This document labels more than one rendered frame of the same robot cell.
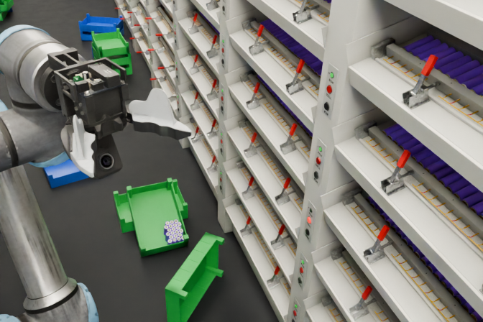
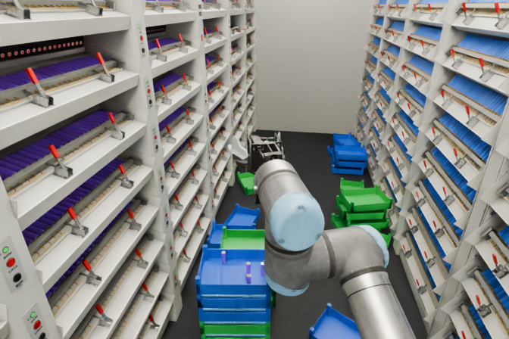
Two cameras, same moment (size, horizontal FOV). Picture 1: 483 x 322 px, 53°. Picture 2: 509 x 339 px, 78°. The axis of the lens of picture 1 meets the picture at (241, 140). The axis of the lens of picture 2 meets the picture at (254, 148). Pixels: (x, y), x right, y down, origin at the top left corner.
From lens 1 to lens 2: 123 cm
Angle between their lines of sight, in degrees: 115
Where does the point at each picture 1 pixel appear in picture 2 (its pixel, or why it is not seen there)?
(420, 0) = (47, 115)
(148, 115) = (241, 152)
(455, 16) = (69, 106)
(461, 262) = (119, 196)
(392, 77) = (32, 190)
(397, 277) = (103, 264)
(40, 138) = not seen: hidden behind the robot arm
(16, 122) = not seen: hidden behind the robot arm
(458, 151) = (103, 155)
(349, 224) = (70, 309)
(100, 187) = not seen: outside the picture
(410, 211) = (96, 219)
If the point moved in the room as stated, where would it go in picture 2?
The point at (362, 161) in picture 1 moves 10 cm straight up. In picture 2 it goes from (57, 257) to (47, 227)
